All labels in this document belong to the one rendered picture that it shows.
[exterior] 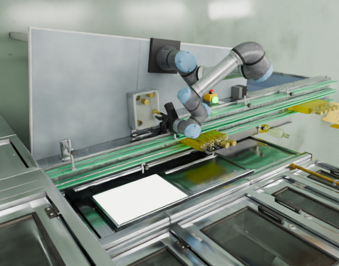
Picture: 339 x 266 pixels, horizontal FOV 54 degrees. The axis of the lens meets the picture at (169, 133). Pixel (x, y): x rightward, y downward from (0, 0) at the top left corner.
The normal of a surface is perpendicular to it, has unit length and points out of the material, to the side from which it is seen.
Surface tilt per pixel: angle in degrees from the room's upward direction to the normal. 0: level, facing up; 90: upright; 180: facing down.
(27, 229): 90
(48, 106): 0
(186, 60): 8
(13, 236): 90
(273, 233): 90
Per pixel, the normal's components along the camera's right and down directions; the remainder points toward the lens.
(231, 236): -0.04, -0.94
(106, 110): 0.57, 0.27
